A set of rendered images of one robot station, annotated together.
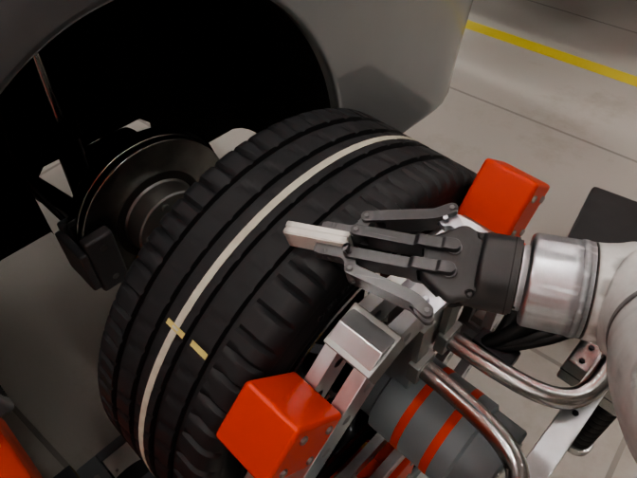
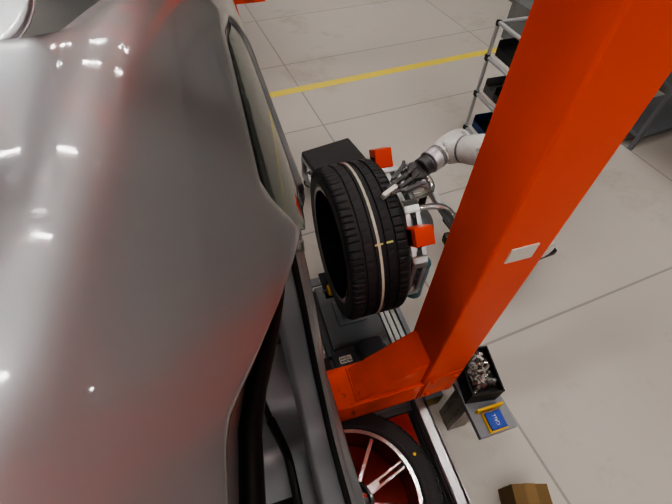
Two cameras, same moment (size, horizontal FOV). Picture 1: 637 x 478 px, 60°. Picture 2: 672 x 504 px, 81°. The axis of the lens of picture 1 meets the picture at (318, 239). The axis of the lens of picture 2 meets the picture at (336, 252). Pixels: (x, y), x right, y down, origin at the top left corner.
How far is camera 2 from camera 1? 1.15 m
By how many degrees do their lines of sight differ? 39
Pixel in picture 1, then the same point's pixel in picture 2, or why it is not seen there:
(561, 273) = (438, 154)
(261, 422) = (424, 232)
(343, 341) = (408, 210)
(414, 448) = not seen: hidden behind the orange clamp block
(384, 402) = not seen: hidden behind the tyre
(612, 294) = (449, 150)
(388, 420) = not seen: hidden behind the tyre
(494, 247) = (424, 160)
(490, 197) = (382, 159)
